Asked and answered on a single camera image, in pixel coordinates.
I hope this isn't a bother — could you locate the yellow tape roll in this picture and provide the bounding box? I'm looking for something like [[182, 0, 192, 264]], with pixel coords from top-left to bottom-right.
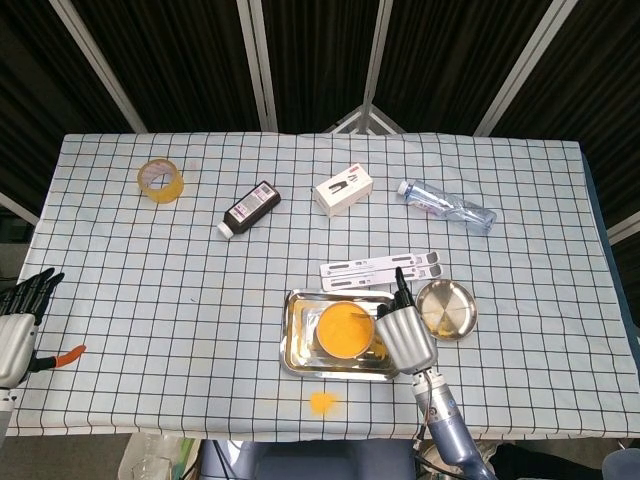
[[137, 158, 185, 204]]

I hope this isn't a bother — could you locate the clear plastic water bottle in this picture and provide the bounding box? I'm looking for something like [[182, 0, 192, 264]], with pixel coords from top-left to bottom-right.
[[397, 179, 498, 235]]

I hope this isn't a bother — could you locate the beige bowl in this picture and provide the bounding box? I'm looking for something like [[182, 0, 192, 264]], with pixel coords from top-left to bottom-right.
[[314, 301, 376, 359]]

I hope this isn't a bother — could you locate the white folding laptop stand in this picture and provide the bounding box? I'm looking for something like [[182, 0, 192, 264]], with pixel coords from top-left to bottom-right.
[[319, 251, 444, 293]]

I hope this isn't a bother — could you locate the round steel plate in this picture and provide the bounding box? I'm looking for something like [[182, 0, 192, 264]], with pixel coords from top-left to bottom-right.
[[415, 279, 478, 343]]

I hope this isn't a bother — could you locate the brown bottle white cap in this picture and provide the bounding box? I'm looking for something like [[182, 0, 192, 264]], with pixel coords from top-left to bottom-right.
[[216, 180, 282, 240]]

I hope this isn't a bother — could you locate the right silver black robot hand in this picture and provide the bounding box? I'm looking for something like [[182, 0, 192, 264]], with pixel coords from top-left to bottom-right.
[[374, 266, 439, 376]]

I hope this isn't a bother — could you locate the clear plastic bag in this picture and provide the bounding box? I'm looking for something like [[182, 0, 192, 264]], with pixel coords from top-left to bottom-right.
[[117, 432, 201, 480]]

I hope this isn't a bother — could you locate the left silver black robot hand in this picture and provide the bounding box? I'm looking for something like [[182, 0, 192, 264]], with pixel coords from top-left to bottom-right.
[[0, 267, 87, 387]]

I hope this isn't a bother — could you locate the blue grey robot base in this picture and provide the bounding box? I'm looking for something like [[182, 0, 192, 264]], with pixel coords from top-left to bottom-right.
[[199, 439, 416, 480]]

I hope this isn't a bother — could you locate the checked light blue tablecloth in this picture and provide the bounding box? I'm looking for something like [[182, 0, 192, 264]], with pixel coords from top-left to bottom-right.
[[4, 131, 637, 442]]

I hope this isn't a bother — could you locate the dark folding screen white frame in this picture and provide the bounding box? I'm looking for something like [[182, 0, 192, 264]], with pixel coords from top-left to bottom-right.
[[0, 0, 640, 246]]

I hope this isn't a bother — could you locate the white cardboard box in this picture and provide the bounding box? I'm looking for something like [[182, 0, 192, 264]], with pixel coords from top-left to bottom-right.
[[313, 166, 375, 218]]

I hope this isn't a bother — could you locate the orange powder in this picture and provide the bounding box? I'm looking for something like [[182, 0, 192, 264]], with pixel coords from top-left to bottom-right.
[[305, 388, 344, 417]]

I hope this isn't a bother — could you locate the rectangular steel tray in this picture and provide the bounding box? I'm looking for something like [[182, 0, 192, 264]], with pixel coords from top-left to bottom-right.
[[279, 287, 405, 382]]

